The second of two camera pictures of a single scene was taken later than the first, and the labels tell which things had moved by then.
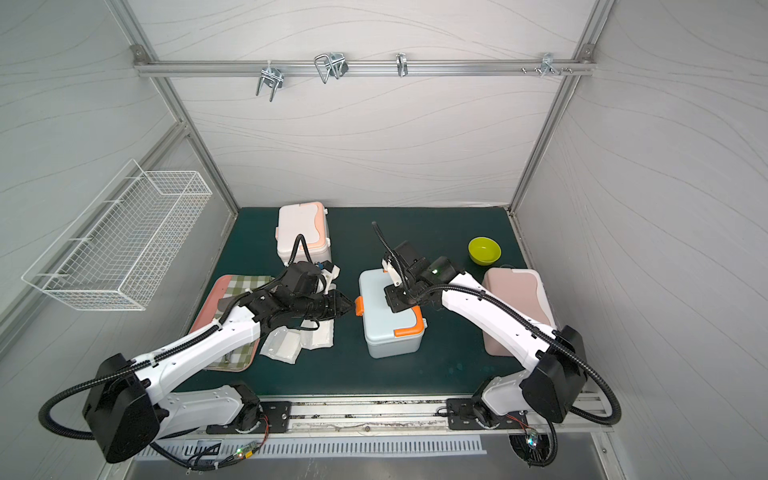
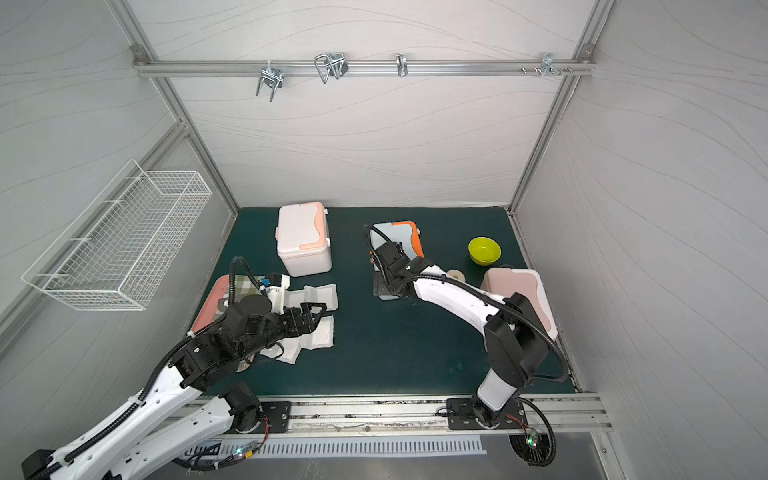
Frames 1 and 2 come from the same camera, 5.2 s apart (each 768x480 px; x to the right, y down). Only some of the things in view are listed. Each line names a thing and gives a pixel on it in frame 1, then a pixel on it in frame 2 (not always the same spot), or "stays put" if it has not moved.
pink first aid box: [524, 289] stays put
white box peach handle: [301, 233] stays put
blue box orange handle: [388, 333] -> [407, 233]
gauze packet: [317, 334] stays put
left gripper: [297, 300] -> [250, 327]
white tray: [283, 344] stays put
